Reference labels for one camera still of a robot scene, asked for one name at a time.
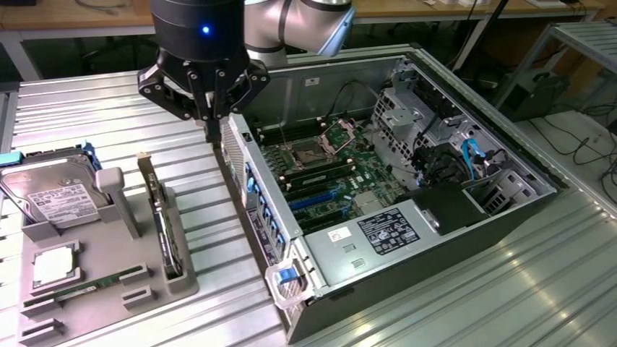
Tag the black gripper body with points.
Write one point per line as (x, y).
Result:
(198, 32)

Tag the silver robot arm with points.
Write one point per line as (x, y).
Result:
(308, 25)

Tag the socket locking lever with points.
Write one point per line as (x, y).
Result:
(284, 136)

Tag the CPU socket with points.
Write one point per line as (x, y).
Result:
(305, 154)

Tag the open socket cover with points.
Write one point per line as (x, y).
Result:
(339, 133)

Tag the blue disk carrier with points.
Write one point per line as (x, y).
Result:
(91, 155)

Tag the installed black RAM stick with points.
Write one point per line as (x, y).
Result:
(317, 175)

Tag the metal disk bay cage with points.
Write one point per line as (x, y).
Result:
(403, 123)

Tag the green motherboard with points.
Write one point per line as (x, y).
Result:
(337, 188)

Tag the blue expansion slot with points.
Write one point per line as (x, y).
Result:
(313, 201)

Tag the hard disk with label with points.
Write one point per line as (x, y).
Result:
(54, 195)

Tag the black graphics card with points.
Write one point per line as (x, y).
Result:
(166, 224)

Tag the silver chipset heatsink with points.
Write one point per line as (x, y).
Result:
(367, 200)

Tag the grey power supply unit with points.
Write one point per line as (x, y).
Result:
(356, 249)

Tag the silver CPU chip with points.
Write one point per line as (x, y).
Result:
(55, 265)

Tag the blue case latch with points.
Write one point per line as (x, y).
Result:
(284, 276)

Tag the open black PC case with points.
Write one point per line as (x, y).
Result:
(433, 231)

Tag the grey parts rack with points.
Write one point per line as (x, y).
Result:
(111, 289)

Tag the green RAM stick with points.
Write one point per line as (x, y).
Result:
(82, 288)

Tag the black box on floor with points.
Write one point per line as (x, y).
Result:
(540, 97)

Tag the wooden desk with white frame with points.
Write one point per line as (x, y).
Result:
(58, 16)

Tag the metal slat shelf frame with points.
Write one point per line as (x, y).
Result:
(583, 39)

